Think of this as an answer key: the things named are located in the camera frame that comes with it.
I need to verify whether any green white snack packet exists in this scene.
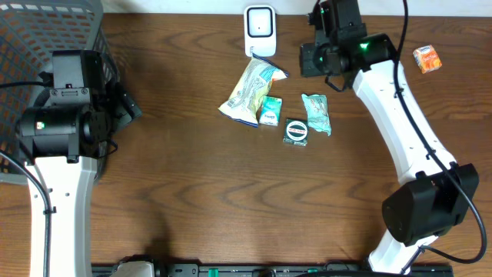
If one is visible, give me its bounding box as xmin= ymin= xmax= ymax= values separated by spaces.
xmin=301 ymin=94 xmax=332 ymax=136

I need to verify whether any yellow white snack bag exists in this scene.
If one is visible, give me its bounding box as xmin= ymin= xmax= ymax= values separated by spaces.
xmin=218 ymin=54 xmax=289 ymax=128

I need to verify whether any teal Kleenex tissue pack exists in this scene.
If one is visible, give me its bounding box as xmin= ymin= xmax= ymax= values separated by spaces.
xmin=259 ymin=96 xmax=283 ymax=126

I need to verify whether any clear orange snack packet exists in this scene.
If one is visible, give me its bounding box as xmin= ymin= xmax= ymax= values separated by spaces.
xmin=413 ymin=45 xmax=442 ymax=74

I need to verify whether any white barcode scanner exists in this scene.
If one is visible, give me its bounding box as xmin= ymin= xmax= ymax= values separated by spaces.
xmin=243 ymin=5 xmax=277 ymax=57

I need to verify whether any dark box round white label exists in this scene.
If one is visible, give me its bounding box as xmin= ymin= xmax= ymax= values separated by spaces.
xmin=283 ymin=118 xmax=308 ymax=146

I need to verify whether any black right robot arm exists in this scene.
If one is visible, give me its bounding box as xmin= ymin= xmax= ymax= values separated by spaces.
xmin=300 ymin=0 xmax=479 ymax=275

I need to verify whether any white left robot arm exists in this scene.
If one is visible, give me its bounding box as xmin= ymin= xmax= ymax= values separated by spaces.
xmin=18 ymin=50 xmax=141 ymax=276

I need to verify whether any dark grey plastic basket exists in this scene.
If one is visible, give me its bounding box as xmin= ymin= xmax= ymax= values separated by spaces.
xmin=1 ymin=0 xmax=120 ymax=185

